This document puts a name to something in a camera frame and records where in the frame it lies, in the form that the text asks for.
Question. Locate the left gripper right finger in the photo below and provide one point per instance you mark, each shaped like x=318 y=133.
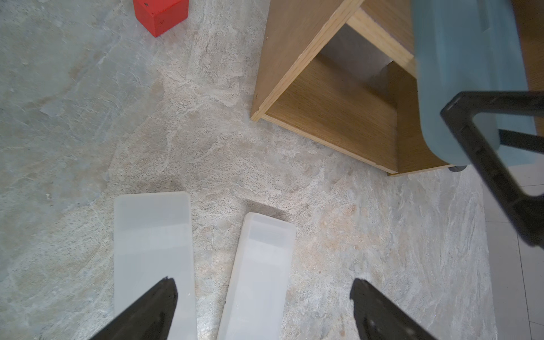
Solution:
x=377 y=317

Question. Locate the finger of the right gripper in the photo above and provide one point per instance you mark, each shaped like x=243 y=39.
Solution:
x=525 y=212

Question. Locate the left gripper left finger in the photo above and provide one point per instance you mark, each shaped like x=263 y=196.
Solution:
x=149 y=317

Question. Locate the teal pencil case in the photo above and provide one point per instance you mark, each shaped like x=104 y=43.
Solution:
x=462 y=46

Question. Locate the frosted white pencil case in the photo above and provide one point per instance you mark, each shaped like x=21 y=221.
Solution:
x=258 y=285
x=152 y=240

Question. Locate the wooden three-tier shelf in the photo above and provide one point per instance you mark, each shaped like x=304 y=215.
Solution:
x=303 y=91

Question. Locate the red block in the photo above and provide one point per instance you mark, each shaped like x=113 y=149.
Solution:
x=158 y=16

